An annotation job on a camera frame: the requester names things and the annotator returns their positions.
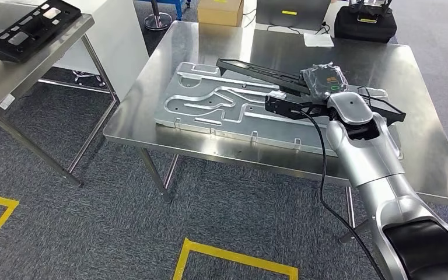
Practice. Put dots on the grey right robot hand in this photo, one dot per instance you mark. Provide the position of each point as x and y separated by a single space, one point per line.
322 81

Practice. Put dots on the black plastic panel part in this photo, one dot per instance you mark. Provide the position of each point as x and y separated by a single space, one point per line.
255 71
30 46

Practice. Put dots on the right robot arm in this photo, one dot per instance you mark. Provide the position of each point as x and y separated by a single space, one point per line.
363 154

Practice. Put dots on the stainless steel workbench table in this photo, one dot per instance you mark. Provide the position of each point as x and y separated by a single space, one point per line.
421 96

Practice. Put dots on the white paper sheet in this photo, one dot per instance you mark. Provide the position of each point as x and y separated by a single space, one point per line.
318 40

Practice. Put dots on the black bag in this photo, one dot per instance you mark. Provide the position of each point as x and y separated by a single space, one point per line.
363 31

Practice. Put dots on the grey laptop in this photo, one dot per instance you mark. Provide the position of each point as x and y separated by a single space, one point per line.
286 21

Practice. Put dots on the stamped metal plate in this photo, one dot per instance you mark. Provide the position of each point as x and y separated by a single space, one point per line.
208 104

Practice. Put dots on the cardboard box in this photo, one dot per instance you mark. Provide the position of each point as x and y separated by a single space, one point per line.
220 13

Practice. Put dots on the stanchion with chrome base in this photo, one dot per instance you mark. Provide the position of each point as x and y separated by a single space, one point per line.
158 21

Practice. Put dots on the white cabinet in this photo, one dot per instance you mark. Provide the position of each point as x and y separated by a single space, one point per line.
112 38

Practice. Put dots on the chrome chair base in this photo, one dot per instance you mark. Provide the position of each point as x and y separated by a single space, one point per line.
88 77

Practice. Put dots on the stainless steel side table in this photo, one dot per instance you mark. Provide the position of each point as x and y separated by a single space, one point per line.
34 73

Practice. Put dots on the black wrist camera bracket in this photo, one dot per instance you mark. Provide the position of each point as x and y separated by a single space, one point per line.
286 106

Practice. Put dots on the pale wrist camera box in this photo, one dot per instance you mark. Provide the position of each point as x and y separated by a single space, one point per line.
278 94

